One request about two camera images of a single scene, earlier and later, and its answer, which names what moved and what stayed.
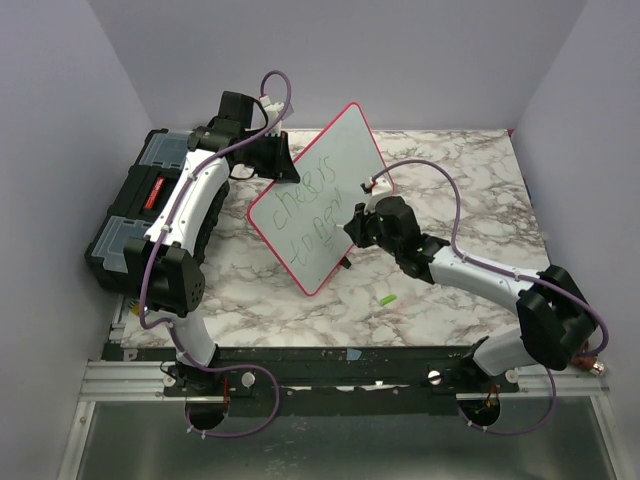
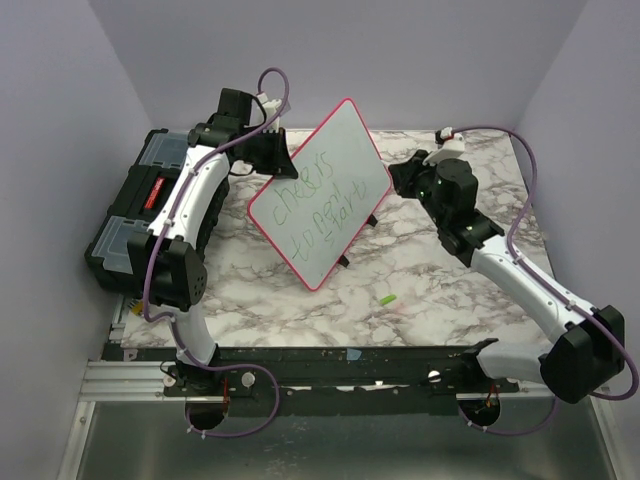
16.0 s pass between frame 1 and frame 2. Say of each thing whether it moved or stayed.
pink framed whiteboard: stayed
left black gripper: stayed
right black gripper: moved
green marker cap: stayed
